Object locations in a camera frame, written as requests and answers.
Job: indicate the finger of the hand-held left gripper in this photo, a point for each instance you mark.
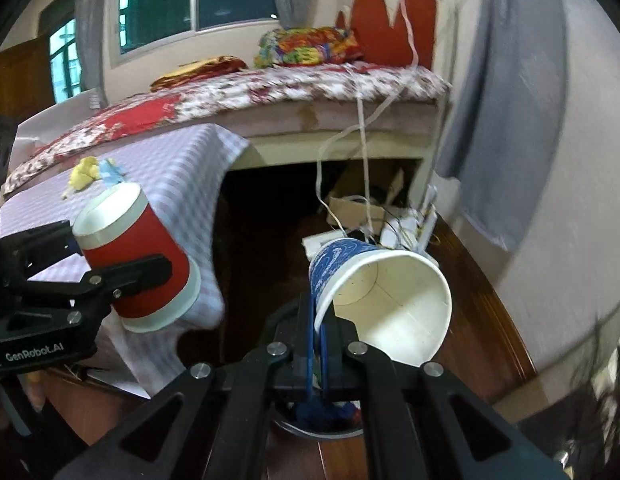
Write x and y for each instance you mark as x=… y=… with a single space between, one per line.
x=40 y=250
x=115 y=282

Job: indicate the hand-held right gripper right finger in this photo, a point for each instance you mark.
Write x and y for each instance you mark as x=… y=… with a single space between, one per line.
x=326 y=360

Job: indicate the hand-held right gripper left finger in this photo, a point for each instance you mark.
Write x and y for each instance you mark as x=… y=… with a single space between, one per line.
x=310 y=355

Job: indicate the red paper cup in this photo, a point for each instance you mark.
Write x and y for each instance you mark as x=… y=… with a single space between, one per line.
x=150 y=240

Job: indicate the blue cloth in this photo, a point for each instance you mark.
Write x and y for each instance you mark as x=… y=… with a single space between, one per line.
x=315 y=415

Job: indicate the blue paper cup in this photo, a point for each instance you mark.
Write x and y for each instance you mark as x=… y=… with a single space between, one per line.
x=389 y=300

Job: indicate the person's left hand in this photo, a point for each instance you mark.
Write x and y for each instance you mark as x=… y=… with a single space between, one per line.
x=37 y=390

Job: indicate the light blue crumpled paper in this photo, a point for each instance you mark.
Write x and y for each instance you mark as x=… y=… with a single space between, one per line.
x=111 y=172

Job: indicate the white flat device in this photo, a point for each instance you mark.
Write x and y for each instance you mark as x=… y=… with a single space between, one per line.
x=317 y=245

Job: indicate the pink checkered tablecloth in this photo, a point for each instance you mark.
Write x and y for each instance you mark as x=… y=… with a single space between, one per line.
x=180 y=170

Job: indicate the white power strip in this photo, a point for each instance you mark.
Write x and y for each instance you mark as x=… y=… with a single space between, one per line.
x=404 y=232

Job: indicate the brown cardboard box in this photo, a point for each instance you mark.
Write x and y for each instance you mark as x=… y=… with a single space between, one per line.
x=350 y=207

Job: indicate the brown wooden door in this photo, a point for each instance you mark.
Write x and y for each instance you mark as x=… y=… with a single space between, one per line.
x=25 y=80

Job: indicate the narrow side window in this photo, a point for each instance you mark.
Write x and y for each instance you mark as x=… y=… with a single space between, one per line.
x=65 y=60

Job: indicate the pale grey curtain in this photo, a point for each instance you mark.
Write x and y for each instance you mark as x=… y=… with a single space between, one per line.
x=92 y=35

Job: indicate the yellow and red folded blanket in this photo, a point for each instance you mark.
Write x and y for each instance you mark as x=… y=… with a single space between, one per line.
x=200 y=72

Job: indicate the red floral bedsheet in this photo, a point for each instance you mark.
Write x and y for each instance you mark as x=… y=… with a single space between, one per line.
x=290 y=85

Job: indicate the long grey curtain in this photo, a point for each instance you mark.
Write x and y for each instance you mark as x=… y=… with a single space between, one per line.
x=499 y=110

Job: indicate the colourful patterned pillow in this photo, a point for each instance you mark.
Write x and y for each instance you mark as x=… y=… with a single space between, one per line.
x=310 y=47

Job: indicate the large white-framed window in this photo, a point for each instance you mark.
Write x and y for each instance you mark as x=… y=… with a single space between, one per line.
x=235 y=0

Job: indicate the red padded headboard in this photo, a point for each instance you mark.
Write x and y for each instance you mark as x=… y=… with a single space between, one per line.
x=379 y=25

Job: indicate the beige bed frame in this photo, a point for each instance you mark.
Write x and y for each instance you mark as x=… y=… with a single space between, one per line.
x=340 y=145

